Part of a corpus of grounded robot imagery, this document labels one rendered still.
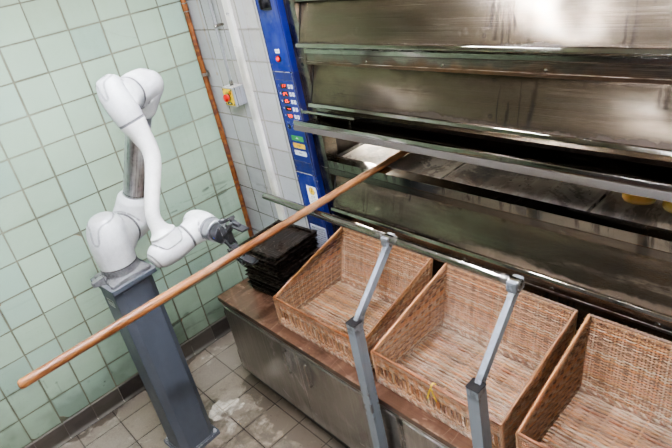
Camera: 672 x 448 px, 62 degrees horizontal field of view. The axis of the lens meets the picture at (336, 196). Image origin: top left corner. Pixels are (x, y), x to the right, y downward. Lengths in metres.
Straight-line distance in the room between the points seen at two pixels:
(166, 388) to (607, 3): 2.28
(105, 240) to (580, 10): 1.85
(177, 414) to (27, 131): 1.47
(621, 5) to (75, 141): 2.36
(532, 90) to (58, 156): 2.14
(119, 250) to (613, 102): 1.85
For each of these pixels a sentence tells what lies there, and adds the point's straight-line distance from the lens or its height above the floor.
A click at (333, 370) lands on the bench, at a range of 2.33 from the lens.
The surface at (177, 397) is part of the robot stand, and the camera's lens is 2.84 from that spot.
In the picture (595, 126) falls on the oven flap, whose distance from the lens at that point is 1.75.
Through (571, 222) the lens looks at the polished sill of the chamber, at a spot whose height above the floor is 1.16.
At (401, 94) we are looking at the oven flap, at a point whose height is 1.54.
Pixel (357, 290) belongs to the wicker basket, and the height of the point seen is 0.59.
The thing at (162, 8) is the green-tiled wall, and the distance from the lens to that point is 3.13.
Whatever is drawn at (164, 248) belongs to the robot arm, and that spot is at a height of 1.20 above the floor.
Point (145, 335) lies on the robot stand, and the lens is 2.61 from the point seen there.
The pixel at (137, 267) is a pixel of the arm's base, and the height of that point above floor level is 1.02.
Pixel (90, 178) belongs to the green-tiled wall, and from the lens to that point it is 3.03.
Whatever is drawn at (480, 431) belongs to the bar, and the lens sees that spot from 1.76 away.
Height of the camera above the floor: 2.14
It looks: 25 degrees down
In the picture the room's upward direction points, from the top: 12 degrees counter-clockwise
